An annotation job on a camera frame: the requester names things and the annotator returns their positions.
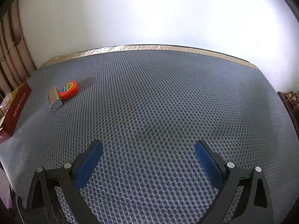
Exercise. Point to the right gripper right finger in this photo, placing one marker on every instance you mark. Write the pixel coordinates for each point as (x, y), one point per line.
(255, 204)

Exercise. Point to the gold shiny box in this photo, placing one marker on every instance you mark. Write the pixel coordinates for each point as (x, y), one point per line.
(55, 100)

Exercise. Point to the beige patterned curtain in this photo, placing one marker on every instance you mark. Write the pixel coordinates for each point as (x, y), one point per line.
(16, 63)

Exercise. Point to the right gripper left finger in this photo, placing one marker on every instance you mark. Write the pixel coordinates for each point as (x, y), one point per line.
(42, 203)

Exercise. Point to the beige tablecloth edge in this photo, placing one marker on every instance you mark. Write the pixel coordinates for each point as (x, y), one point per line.
(124, 48)

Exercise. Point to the grey honeycomb mat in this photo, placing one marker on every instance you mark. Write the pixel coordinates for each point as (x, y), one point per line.
(149, 108)

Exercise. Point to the clear plastic box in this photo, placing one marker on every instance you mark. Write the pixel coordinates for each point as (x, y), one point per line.
(6, 103)

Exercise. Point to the orange eraser with stripes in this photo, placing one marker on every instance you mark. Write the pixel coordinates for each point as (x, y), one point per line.
(69, 90)

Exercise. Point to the gold red-rimmed tray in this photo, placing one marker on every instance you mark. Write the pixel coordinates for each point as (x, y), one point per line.
(9, 121)

